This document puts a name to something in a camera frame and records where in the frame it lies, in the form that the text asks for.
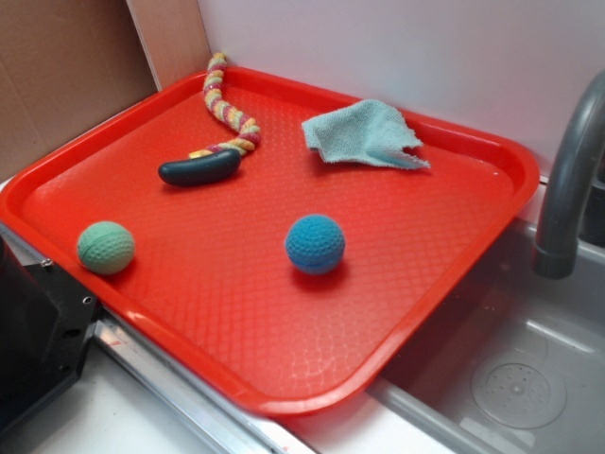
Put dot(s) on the grey toy faucet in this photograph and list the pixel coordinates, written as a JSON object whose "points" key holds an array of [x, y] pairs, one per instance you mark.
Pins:
{"points": [[573, 206]]}

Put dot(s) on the green dimpled ball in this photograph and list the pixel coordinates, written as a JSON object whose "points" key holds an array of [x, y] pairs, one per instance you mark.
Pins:
{"points": [[105, 248]]}

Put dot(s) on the dark green toy cucumber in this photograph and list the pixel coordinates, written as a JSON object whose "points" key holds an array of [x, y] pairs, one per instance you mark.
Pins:
{"points": [[211, 168]]}

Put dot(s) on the red plastic tray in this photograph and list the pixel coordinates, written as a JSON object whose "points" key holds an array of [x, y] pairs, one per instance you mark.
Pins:
{"points": [[210, 281]]}

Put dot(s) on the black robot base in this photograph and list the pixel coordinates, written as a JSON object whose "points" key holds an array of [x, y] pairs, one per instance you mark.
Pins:
{"points": [[47, 320]]}

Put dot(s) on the brown cardboard panel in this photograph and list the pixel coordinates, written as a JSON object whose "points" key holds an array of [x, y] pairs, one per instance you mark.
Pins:
{"points": [[67, 66]]}

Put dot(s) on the blue dimpled ball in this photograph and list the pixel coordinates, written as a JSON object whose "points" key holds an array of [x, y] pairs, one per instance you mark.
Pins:
{"points": [[315, 244]]}

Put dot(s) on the light blue cloth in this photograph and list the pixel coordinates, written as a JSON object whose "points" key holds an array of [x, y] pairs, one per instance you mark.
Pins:
{"points": [[369, 132]]}

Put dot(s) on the grey plastic sink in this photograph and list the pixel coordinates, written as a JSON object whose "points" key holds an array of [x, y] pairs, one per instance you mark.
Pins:
{"points": [[510, 362]]}

